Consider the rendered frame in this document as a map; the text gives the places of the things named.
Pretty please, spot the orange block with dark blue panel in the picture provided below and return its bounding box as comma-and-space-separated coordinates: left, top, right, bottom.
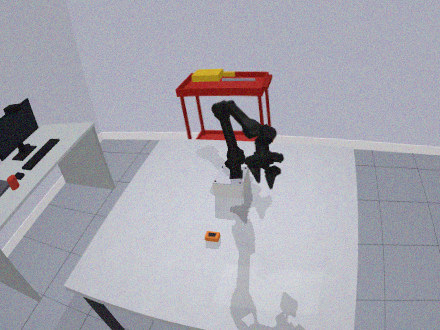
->
205, 231, 220, 242

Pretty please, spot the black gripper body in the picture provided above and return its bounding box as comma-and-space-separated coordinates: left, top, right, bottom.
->
245, 147, 281, 175

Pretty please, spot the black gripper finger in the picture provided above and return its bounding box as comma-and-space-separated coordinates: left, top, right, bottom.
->
247, 162, 263, 184
264, 172, 280, 189

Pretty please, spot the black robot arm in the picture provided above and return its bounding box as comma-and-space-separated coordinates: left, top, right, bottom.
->
211, 100, 284, 179

